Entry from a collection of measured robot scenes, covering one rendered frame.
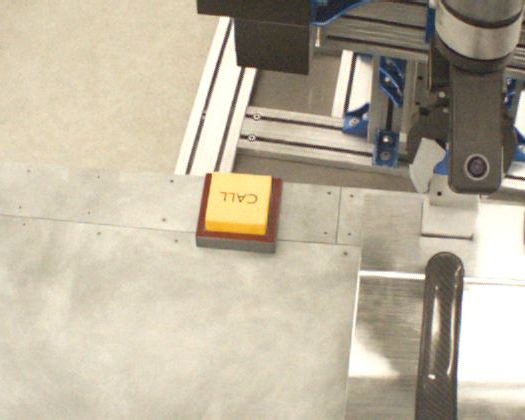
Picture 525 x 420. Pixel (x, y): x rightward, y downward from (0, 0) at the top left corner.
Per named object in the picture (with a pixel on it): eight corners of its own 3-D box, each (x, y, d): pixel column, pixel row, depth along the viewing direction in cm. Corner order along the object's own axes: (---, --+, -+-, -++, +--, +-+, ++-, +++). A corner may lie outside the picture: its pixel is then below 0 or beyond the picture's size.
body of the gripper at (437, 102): (499, 85, 112) (515, -3, 102) (502, 156, 107) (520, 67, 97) (422, 76, 113) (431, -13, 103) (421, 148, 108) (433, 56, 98)
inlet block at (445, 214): (426, 124, 124) (432, 93, 120) (472, 131, 124) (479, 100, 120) (420, 235, 117) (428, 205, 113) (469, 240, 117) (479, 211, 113)
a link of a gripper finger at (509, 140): (520, 161, 111) (511, 99, 104) (520, 174, 110) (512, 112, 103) (473, 163, 112) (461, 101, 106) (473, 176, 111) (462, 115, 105)
